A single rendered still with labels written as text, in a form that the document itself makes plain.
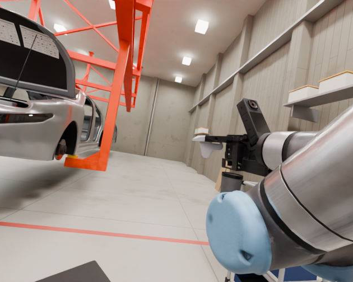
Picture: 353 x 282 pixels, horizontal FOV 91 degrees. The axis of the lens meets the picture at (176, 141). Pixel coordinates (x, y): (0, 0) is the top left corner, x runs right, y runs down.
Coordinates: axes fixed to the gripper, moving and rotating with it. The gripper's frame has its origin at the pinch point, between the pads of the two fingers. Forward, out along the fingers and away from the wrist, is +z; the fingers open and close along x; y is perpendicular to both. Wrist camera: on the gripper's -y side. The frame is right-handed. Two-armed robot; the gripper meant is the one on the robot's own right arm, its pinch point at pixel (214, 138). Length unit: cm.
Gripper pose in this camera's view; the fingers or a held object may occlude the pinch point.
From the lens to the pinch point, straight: 53.4
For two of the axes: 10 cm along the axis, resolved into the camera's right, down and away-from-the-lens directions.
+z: -3.8, -0.3, 9.2
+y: -0.5, 10.0, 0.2
